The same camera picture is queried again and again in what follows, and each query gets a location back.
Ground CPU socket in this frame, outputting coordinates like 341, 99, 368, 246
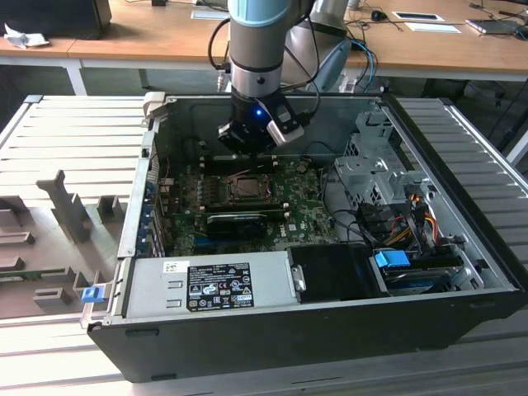
218, 173, 276, 206

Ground small white green sticker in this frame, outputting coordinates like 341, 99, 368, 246
162, 259, 191, 274

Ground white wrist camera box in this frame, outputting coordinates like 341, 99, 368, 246
265, 97, 305, 149

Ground green RAM stick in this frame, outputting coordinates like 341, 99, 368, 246
205, 207, 288, 220
0, 268, 68, 282

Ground black label sticker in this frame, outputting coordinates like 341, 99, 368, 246
187, 262, 256, 314

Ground green motherboard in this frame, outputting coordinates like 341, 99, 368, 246
163, 158, 343, 257

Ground orange yellow wire bundle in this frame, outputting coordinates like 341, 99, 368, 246
406, 192, 439, 248

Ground wooden desk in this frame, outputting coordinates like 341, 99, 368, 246
344, 0, 528, 83
0, 0, 232, 97

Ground black grey PC case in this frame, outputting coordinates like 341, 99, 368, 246
80, 92, 527, 383

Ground metal drive cage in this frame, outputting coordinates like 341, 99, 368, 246
333, 111, 438, 215

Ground grey laptop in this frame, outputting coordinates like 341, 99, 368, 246
465, 18, 527, 37

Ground metal socket cover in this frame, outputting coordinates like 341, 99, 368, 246
222, 176, 271, 203

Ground black graphics card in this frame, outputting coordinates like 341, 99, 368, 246
205, 213, 267, 242

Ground grey parts rack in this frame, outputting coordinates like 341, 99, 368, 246
0, 168, 139, 321

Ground grey power supply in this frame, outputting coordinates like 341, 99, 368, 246
109, 252, 299, 319

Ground crumpled white cloth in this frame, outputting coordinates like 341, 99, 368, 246
2, 22, 50, 50

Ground black bay cover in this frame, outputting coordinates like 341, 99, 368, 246
287, 243, 391, 305

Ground hard disk in blue carrier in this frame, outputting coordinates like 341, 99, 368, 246
370, 248, 463, 298

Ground black box device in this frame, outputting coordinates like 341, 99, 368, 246
0, 0, 113, 41

